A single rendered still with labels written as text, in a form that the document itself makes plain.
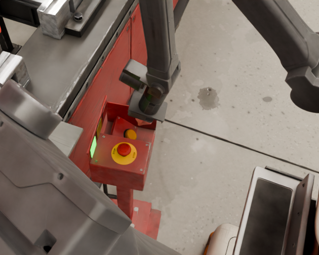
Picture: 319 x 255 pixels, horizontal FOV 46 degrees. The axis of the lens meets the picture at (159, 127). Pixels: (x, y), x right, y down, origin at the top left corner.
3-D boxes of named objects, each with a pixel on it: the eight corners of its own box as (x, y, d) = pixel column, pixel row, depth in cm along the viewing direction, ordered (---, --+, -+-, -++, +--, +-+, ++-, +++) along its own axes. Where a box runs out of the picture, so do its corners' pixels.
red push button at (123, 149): (129, 161, 105) (129, 155, 102) (115, 159, 105) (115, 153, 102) (132, 150, 107) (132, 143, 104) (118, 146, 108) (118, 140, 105)
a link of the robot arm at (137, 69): (163, 92, 85) (179, 64, 89) (119, 67, 85) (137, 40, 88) (153, 111, 96) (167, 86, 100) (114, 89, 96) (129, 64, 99)
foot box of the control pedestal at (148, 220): (154, 253, 168) (156, 245, 158) (100, 242, 169) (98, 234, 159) (161, 211, 179) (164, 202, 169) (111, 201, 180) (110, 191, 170)
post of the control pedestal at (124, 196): (130, 223, 162) (131, 167, 117) (118, 220, 163) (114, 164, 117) (132, 211, 165) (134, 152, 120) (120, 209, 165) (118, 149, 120)
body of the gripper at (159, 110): (131, 94, 104) (138, 79, 98) (165, 105, 106) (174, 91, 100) (126, 113, 101) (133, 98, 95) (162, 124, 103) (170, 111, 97)
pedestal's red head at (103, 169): (143, 192, 113) (145, 164, 98) (91, 181, 113) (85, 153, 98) (155, 136, 124) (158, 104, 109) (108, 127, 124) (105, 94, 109)
